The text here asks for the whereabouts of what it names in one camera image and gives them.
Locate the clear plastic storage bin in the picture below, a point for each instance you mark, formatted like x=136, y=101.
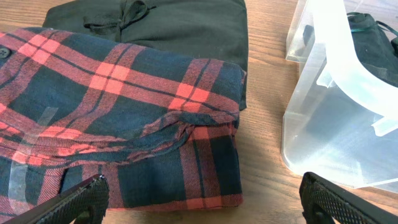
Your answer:
x=341, y=121

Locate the red black plaid shirt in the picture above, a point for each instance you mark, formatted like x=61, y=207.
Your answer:
x=159, y=126

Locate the green garment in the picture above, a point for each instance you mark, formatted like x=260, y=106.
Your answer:
x=374, y=50

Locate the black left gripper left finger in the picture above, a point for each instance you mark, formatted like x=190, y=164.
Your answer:
x=85, y=203

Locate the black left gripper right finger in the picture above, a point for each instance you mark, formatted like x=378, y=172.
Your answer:
x=324, y=202

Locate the black hooded sweatshirt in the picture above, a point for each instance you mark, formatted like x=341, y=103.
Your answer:
x=200, y=29

